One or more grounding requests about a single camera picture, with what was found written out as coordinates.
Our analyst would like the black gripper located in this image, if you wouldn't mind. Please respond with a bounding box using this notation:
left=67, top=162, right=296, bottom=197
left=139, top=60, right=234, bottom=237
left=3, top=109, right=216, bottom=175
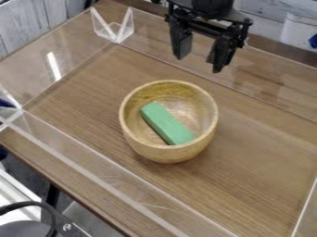
left=165, top=0, right=253, bottom=73

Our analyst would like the brown wooden bowl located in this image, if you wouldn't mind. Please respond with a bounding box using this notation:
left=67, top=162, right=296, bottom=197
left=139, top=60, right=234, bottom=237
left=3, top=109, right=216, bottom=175
left=119, top=80, right=220, bottom=164

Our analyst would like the green rectangular block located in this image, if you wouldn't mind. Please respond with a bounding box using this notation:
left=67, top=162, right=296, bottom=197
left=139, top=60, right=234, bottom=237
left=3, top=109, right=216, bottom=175
left=141, top=101, right=196, bottom=145

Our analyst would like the white container in background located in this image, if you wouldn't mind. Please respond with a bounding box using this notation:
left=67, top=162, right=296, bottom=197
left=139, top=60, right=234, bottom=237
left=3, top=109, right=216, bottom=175
left=280, top=12, right=317, bottom=53

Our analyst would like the blue object at right edge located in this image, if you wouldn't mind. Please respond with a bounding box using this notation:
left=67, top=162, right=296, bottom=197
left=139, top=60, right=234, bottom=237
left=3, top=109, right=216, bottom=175
left=309, top=33, right=317, bottom=49

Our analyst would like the black table leg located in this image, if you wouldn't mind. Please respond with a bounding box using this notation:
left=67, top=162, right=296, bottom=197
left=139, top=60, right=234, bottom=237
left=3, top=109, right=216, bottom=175
left=46, top=184, right=61, bottom=207

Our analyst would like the black chair at corner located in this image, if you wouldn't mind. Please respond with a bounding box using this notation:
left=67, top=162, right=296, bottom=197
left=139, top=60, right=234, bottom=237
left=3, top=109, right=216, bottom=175
left=0, top=201, right=91, bottom=237

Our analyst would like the clear acrylic enclosure wall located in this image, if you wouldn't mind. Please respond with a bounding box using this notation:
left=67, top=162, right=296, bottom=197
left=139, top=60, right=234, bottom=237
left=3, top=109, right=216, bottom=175
left=0, top=2, right=317, bottom=237

